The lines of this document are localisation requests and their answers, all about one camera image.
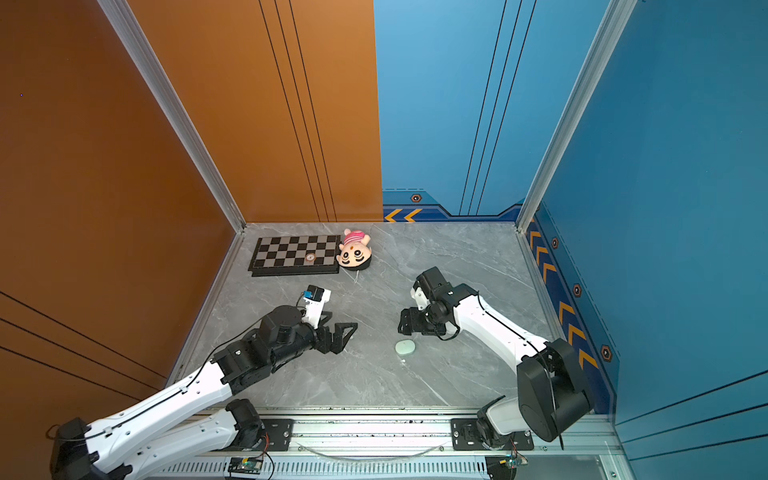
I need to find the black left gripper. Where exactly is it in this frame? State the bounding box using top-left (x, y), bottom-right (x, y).
top-left (270, 310), bottom-right (359, 370)

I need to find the mint green charging case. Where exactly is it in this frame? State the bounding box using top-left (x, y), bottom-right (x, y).
top-left (394, 339), bottom-right (416, 357)

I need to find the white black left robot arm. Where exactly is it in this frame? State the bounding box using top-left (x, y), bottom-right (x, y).
top-left (50, 305), bottom-right (358, 479)

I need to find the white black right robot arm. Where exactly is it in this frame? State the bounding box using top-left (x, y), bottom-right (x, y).
top-left (398, 267), bottom-right (595, 449)

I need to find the pink plush doll head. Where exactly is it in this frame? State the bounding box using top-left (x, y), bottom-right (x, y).
top-left (336, 229), bottom-right (372, 271)

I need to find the black folding chess board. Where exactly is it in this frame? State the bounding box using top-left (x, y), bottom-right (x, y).
top-left (248, 235), bottom-right (340, 277)

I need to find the green circuit board left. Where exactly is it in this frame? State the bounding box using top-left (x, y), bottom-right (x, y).
top-left (227, 457), bottom-right (264, 477)

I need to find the green circuit board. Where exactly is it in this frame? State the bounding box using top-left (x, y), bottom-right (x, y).
top-left (499, 451), bottom-right (529, 470)
top-left (227, 457), bottom-right (264, 477)

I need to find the green circuit board right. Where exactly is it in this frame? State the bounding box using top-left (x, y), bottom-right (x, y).
top-left (499, 451), bottom-right (529, 470)

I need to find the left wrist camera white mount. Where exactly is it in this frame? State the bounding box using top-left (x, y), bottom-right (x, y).
top-left (299, 285), bottom-right (332, 330)

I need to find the aluminium corner post right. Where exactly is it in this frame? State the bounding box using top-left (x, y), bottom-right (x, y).
top-left (516, 0), bottom-right (637, 235)

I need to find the aluminium corner post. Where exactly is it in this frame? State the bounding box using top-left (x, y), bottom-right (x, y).
top-left (98, 0), bottom-right (246, 233)
top-left (516, 0), bottom-right (637, 235)

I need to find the aluminium corner post left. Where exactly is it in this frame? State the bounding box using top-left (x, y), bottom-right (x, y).
top-left (98, 0), bottom-right (246, 233)

